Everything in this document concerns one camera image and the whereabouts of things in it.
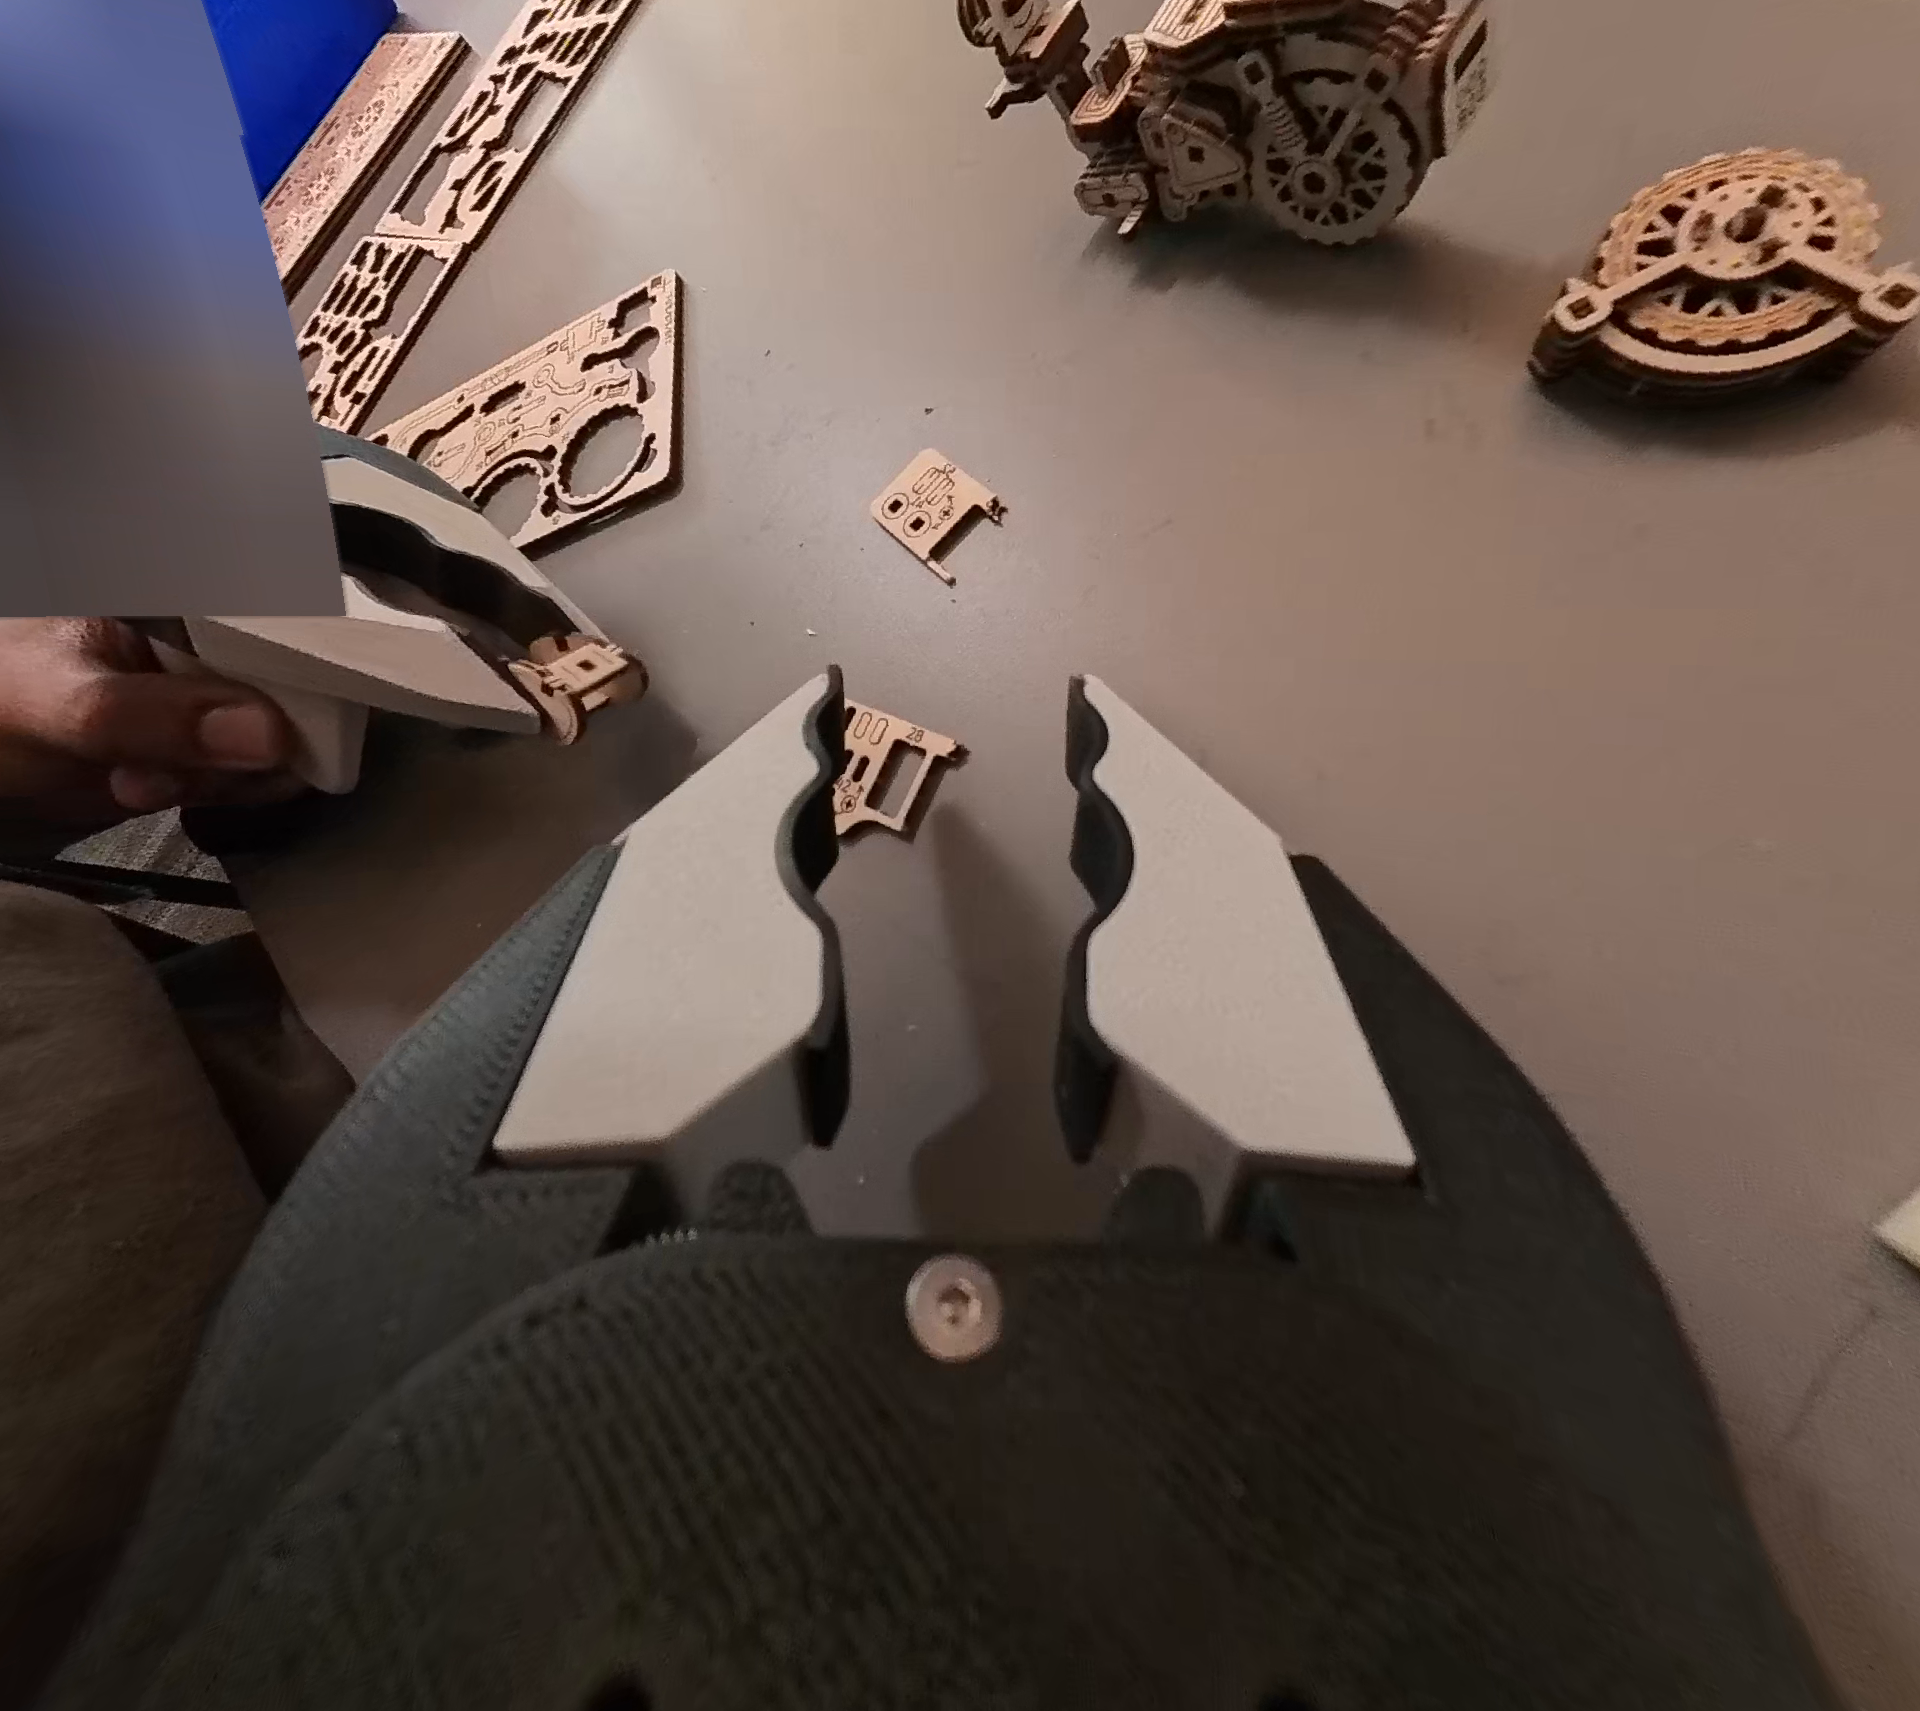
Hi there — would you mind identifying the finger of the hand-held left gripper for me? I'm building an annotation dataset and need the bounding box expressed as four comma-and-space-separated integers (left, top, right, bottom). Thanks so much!
182, 608, 545, 796
317, 452, 600, 682

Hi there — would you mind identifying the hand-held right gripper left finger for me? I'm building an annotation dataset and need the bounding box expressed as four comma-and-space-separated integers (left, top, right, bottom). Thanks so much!
488, 666, 852, 1192

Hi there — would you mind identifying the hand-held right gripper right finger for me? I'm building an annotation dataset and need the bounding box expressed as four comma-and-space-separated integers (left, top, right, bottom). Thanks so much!
1053, 674, 1421, 1198

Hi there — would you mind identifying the small wooden puzzle assembly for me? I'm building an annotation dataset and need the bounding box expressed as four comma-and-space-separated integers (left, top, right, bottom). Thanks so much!
510, 636, 649, 748

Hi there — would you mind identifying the slotted wooden puzzle piece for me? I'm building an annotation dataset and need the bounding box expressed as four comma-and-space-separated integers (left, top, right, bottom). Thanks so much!
827, 698, 962, 838

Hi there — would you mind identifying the wooden puzzle piece with tab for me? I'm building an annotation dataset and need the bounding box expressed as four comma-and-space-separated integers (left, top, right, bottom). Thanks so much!
870, 446, 1009, 584

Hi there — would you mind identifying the grey desk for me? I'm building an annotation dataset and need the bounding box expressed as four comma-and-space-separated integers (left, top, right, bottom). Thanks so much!
223, 0, 1920, 1711

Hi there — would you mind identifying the person's left hand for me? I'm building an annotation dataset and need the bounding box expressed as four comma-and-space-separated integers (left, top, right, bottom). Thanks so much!
0, 616, 309, 832

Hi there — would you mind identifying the wide wooden puzzle sheet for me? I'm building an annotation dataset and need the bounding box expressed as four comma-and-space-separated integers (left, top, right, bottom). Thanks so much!
366, 272, 683, 558

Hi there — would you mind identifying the dark engraved wooden board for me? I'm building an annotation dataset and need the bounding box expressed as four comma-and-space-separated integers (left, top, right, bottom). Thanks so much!
261, 32, 469, 296

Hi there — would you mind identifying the wooden wheel assembly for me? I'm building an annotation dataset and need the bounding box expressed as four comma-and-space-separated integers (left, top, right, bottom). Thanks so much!
1529, 144, 1920, 400

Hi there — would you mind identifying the wooden motorcycle model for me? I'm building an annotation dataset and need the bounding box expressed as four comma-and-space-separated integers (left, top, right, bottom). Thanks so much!
959, 0, 1494, 244

